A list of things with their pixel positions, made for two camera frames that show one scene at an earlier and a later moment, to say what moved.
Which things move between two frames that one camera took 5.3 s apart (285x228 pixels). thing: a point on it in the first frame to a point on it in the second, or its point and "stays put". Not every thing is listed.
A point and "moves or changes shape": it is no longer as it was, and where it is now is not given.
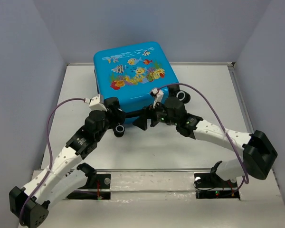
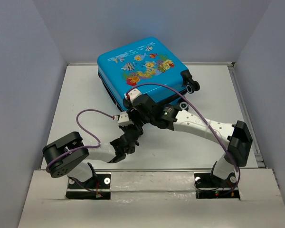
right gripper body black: [158, 114] to [145, 119]
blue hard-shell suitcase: [128, 75] moves or changes shape
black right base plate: [210, 185] stays put
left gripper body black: [113, 121] to [123, 128]
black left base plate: [98, 181] stays put
